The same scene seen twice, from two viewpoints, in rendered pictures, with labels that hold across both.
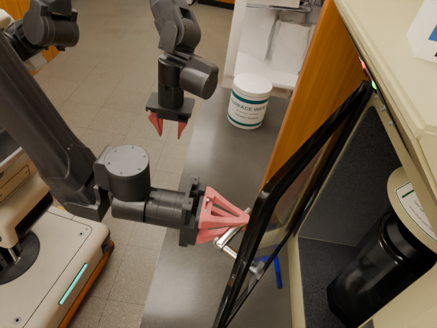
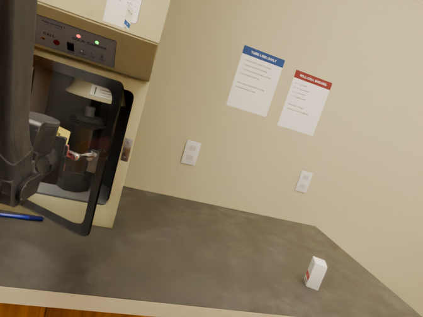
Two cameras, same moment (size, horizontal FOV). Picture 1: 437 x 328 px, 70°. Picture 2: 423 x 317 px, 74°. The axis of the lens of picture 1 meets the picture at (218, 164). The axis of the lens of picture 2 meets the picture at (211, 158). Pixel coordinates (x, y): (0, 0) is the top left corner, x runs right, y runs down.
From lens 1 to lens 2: 67 cm
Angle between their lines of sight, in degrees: 93
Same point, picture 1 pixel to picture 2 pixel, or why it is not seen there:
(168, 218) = (56, 158)
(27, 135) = (24, 109)
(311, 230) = not seen: hidden behind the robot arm
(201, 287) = (28, 255)
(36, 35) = not seen: outside the picture
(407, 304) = (134, 116)
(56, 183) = (24, 162)
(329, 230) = not seen: hidden behind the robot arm
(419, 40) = (119, 23)
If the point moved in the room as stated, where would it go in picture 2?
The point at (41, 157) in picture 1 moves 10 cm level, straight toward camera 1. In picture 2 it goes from (22, 134) to (92, 141)
